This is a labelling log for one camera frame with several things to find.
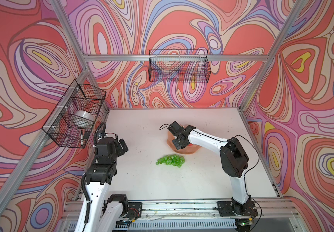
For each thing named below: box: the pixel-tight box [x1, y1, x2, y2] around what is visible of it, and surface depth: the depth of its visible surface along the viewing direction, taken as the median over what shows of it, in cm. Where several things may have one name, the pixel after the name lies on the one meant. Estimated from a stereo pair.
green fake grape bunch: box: [155, 153, 186, 168], surface depth 89 cm
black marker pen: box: [80, 130, 84, 147], surface depth 74 cm
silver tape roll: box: [73, 110, 95, 123], surface depth 73 cm
